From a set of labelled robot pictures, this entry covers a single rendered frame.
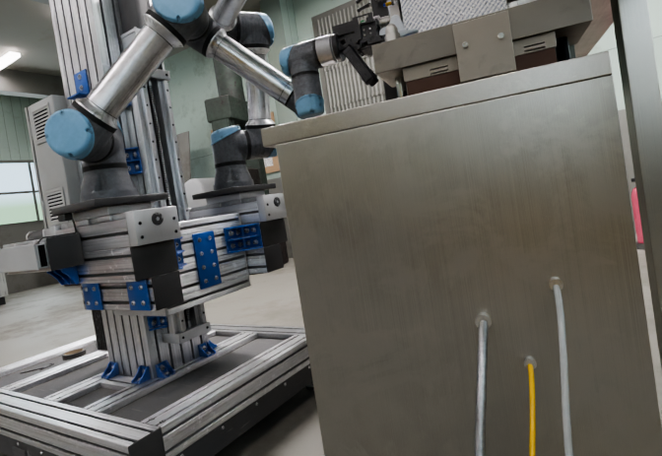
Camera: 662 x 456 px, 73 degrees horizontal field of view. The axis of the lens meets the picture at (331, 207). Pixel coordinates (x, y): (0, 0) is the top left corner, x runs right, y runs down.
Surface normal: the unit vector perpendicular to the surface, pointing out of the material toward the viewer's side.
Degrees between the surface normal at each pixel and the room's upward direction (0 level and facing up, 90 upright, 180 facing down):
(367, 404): 90
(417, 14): 90
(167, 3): 85
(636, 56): 90
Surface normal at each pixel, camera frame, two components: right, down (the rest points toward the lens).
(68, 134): 0.01, 0.11
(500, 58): -0.34, 0.07
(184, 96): -0.54, 0.11
